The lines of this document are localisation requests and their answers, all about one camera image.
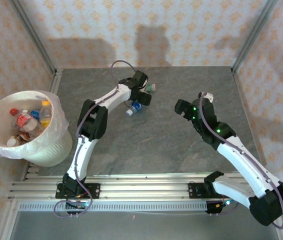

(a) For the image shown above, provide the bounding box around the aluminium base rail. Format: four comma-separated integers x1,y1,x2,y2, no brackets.
8,172,244,202

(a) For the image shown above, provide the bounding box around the perforated cable tray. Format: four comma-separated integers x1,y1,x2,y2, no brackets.
18,201,209,213

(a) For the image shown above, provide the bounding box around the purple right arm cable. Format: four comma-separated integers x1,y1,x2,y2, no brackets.
198,91,283,230

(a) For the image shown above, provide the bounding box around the aluminium frame post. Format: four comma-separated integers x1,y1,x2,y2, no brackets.
8,0,64,86
231,0,281,75

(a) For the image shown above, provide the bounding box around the clear plastic bin liner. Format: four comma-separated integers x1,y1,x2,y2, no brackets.
0,89,70,161

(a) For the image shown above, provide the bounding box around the white plastic bin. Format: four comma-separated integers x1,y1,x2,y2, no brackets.
0,89,74,168

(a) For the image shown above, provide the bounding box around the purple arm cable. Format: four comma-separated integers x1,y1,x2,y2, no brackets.
53,59,144,219
198,91,283,230

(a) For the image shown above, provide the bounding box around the orange label plastic bottle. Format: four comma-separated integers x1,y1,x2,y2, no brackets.
40,99,53,129

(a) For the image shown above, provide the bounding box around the small circuit board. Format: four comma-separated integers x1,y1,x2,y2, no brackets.
66,198,91,211
206,198,241,216

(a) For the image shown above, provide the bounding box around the black mount plate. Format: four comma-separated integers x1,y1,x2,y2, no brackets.
188,182,207,200
83,183,101,200

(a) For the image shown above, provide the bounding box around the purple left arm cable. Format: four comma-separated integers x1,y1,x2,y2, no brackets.
53,59,144,219

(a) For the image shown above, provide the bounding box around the red label clear bottle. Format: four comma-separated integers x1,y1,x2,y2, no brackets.
9,108,45,135

